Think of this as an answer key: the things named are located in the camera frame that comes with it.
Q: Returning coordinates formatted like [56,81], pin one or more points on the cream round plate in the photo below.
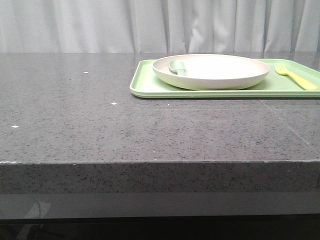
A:
[212,71]

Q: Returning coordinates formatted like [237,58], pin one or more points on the yellow plastic fork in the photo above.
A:
[302,82]

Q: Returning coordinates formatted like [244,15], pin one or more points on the light green plastic tray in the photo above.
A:
[145,84]

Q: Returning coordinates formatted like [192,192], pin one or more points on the pale green plastic spoon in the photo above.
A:
[178,67]

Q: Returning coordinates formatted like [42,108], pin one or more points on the white pleated curtain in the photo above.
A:
[159,26]

